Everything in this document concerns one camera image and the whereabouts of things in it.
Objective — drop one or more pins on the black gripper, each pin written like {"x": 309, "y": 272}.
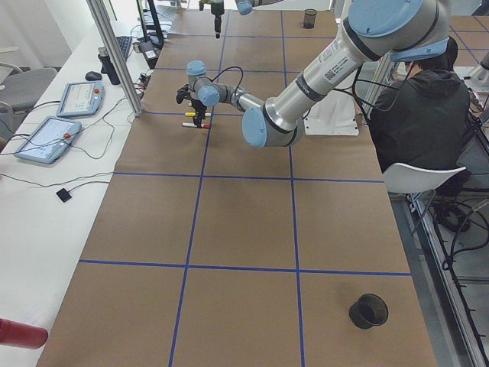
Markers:
{"x": 196, "y": 106}
{"x": 217, "y": 9}

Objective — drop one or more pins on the red and white marker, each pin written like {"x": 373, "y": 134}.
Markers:
{"x": 191, "y": 125}

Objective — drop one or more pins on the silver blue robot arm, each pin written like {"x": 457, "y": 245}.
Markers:
{"x": 245, "y": 7}
{"x": 406, "y": 30}

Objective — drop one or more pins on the yellow highlighter marker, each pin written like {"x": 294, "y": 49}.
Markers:
{"x": 191, "y": 114}

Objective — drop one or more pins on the black monitor stand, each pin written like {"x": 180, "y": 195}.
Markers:
{"x": 156, "y": 41}

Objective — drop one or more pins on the far black mesh pen cup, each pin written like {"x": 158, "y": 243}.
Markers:
{"x": 309, "y": 18}

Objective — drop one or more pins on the black mesh pen cup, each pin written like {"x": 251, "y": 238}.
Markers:
{"x": 309, "y": 18}
{"x": 369, "y": 310}

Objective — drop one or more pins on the black keyboard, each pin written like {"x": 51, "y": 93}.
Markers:
{"x": 125, "y": 45}

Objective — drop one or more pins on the black water bottle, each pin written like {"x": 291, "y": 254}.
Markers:
{"x": 107, "y": 66}

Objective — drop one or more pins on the black computer mouse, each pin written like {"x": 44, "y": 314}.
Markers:
{"x": 93, "y": 76}

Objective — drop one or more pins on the far blue teach pendant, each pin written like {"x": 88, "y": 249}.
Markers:
{"x": 81, "y": 99}

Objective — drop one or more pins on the blue teach pendant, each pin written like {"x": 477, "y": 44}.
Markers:
{"x": 49, "y": 141}
{"x": 81, "y": 99}

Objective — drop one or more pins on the near blue teach pendant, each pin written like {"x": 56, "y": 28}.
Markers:
{"x": 49, "y": 141}

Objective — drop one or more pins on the small black square device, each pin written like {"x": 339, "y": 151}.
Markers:
{"x": 64, "y": 195}

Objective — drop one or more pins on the grey office chair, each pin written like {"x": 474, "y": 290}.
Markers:
{"x": 24, "y": 88}

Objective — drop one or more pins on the white plastic chair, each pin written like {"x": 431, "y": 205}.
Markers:
{"x": 402, "y": 178}

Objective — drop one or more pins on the person in black hoodie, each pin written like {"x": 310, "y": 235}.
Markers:
{"x": 421, "y": 121}

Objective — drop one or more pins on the near black mesh pen cup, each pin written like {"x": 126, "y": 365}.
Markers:
{"x": 369, "y": 310}

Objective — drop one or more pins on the red cylinder bottle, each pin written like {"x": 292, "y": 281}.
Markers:
{"x": 22, "y": 335}

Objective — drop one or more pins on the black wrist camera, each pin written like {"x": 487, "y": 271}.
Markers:
{"x": 182, "y": 94}

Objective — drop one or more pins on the silver aluminium camera post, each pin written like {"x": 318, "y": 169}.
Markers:
{"x": 103, "y": 23}

